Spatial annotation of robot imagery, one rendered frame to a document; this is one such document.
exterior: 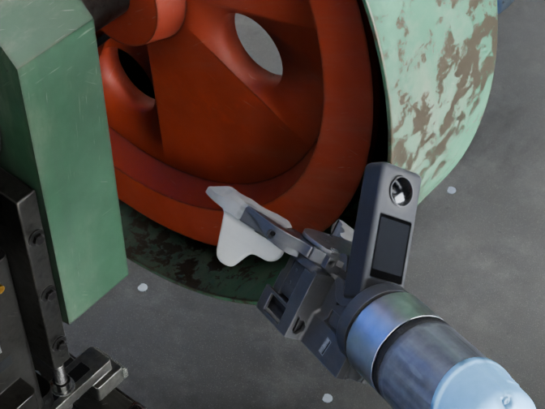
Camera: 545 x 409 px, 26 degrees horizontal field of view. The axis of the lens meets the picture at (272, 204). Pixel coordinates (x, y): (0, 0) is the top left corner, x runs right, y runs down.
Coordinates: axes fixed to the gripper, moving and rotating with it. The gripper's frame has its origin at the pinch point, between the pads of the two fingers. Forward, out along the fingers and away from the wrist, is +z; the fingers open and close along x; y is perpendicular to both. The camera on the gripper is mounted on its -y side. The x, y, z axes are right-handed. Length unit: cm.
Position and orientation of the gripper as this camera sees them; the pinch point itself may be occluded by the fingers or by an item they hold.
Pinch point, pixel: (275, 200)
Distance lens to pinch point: 108.6
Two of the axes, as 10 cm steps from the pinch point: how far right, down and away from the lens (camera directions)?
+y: -4.3, 8.8, 2.2
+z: -4.7, -4.2, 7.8
